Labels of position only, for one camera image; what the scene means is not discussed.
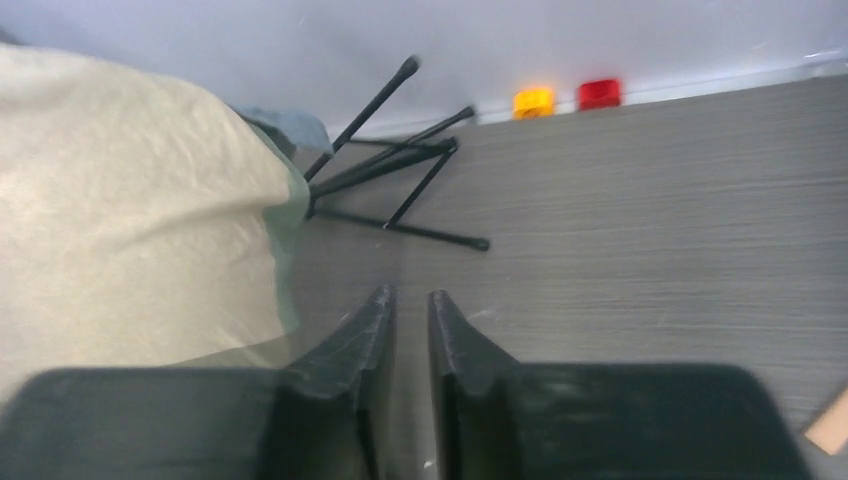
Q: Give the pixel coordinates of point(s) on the black folding stand legs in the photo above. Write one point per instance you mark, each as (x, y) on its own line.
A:
(403, 167)

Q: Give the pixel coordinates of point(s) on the red block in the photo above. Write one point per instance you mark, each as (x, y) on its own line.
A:
(599, 94)

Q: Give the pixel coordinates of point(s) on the yellow orange round block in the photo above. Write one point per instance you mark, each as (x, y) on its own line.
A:
(534, 103)

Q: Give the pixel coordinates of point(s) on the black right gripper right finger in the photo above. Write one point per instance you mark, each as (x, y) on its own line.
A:
(499, 418)

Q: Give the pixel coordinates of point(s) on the blue beige patchwork pillowcase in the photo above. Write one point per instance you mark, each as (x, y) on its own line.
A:
(144, 222)

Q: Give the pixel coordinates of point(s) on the beige wooden block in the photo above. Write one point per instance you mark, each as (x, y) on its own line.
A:
(828, 431)

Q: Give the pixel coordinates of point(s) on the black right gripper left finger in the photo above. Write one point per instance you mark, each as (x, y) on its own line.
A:
(324, 416)

